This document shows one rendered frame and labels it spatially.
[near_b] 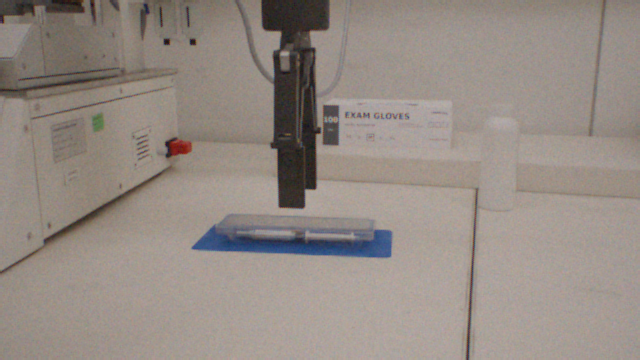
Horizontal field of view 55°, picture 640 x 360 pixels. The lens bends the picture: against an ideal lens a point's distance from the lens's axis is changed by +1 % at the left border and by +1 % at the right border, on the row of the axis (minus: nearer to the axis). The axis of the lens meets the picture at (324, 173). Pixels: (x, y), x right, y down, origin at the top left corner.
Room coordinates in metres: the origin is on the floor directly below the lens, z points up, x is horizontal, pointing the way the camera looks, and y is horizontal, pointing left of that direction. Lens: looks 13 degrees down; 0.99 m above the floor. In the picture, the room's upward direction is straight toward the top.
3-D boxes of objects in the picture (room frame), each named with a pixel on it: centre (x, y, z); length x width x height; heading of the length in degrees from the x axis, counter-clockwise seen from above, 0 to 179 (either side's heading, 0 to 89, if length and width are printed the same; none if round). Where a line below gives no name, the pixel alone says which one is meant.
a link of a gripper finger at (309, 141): (0.74, 0.03, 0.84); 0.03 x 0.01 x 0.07; 82
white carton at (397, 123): (1.13, -0.12, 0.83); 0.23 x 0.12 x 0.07; 80
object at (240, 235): (0.70, 0.03, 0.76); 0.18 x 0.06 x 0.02; 83
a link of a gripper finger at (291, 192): (0.66, 0.04, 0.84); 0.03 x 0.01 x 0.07; 82
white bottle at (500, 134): (0.84, -0.24, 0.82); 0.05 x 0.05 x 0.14
